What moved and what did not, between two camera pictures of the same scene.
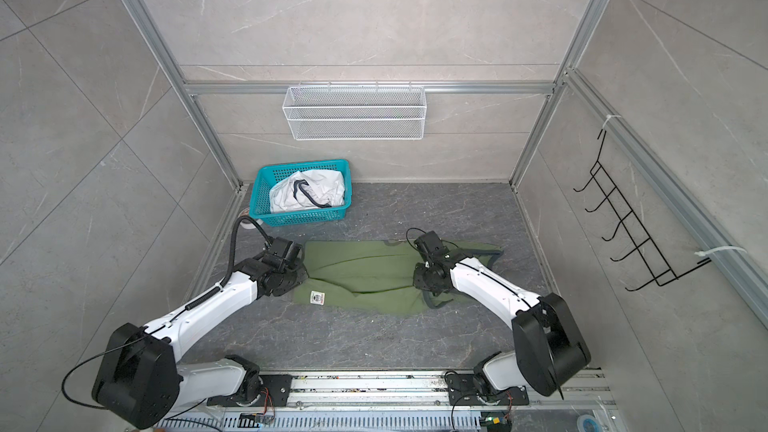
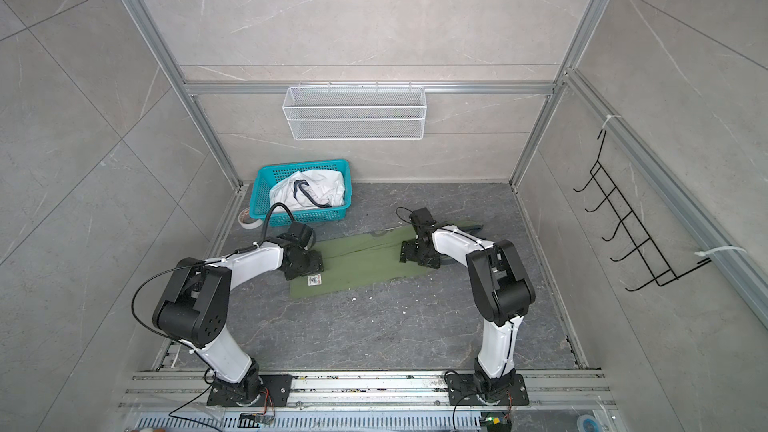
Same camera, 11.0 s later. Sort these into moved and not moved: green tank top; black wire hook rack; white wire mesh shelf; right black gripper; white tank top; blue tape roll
Moved: green tank top; right black gripper
Not moved: white tank top; blue tape roll; white wire mesh shelf; black wire hook rack
